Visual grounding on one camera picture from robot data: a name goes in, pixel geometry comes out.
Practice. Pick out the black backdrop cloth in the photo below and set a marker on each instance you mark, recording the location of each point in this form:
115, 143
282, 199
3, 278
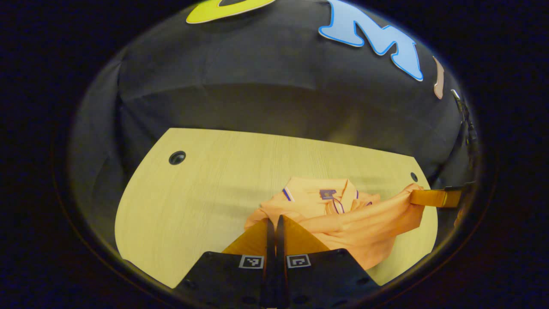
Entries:
257, 86

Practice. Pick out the orange T-shirt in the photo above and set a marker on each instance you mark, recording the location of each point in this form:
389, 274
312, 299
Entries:
364, 227

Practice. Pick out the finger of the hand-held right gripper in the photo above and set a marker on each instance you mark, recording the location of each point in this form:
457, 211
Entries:
454, 187
433, 198

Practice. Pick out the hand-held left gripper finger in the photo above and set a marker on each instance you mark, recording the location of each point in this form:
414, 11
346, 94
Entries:
280, 257
270, 257

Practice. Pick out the metal backdrop stand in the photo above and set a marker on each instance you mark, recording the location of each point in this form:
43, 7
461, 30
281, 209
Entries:
465, 116

